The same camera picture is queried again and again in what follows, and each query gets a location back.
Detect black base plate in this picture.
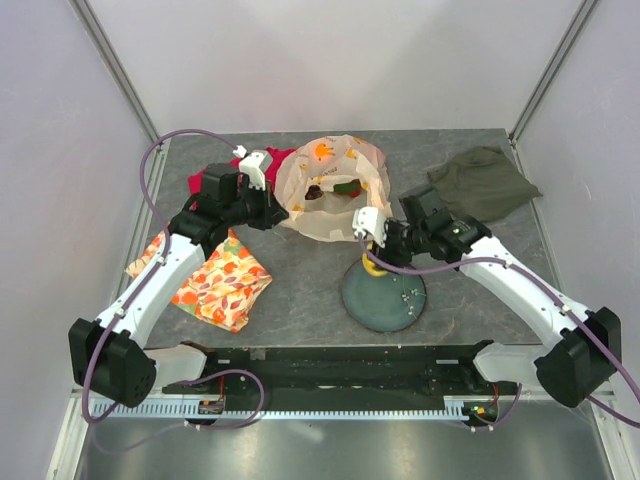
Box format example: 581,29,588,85
162,341,517,398

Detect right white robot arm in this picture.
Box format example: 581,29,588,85
353,187,622,407

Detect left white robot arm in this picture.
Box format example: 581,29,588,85
68,151,288,408

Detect blue ceramic plate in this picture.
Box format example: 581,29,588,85
340,261,427,333

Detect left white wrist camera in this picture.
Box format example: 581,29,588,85
233,145,273,191

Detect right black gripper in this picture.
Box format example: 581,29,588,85
367,216,428,276

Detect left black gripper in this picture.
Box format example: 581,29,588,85
223,178,289,231

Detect olive green cloth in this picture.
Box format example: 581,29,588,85
427,146,542,222

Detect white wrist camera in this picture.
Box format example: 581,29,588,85
352,206,391,248
233,145,273,191

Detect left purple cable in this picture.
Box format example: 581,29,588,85
82,128,266,455

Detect red cloth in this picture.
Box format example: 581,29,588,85
187,147,296,194

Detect red fake pepper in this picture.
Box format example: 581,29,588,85
333,179,363,198

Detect yellow fake lemon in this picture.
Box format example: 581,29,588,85
361,253,388,278

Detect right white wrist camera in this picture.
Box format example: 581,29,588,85
352,206,391,248

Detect slotted cable duct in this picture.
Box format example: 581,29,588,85
110,397,468,421

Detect floral orange cloth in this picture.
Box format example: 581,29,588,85
124,229,274,335

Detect dark fake grapes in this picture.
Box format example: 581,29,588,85
305,185,324,201

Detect translucent plastic bag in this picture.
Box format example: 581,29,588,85
274,135,392,242

